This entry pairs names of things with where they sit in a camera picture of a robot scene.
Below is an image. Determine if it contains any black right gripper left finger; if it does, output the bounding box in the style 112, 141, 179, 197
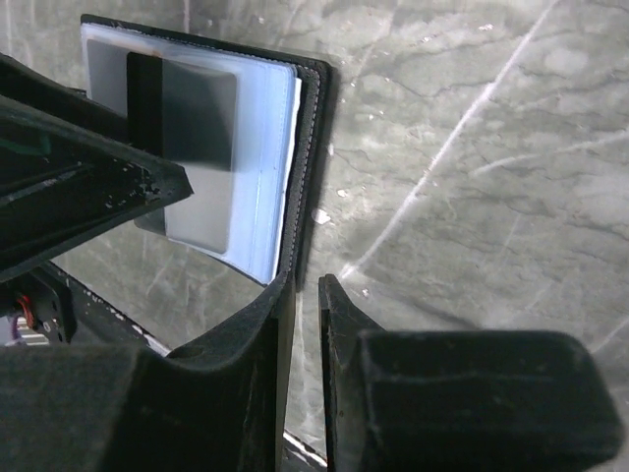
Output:
0, 269, 297, 472

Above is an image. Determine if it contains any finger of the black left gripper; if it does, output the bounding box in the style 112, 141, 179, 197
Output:
1, 55, 193, 281

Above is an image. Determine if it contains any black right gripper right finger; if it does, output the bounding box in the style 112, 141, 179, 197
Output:
318, 275, 624, 471

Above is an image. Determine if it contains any thin grey card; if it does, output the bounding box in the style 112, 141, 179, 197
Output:
86, 39, 238, 254

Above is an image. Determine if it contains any black leather card holder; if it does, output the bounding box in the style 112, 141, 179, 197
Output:
81, 14, 332, 285

